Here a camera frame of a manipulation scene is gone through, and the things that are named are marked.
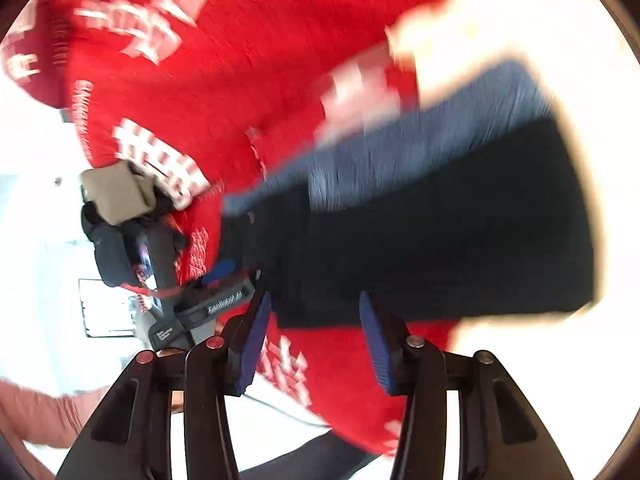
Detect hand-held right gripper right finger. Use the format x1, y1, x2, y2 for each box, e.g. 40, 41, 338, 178
359, 291, 576, 480

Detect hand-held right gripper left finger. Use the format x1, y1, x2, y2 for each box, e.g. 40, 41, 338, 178
55, 290, 273, 480

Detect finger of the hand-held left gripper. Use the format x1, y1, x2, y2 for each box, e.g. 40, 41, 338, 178
201, 258, 237, 287

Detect black pants with blue trim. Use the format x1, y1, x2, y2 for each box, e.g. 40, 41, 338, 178
220, 60, 597, 332

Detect person's left forearm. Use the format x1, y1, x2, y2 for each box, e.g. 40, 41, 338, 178
0, 379, 110, 480

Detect white framed panel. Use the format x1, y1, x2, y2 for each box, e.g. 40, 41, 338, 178
78, 278, 137, 339

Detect black crumpled cloth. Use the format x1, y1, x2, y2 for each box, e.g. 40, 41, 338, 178
81, 199, 190, 289

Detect red printed blanket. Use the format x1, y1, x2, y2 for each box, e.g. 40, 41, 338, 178
0, 0, 591, 461

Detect red strap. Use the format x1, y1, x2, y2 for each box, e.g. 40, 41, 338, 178
120, 268, 252, 298

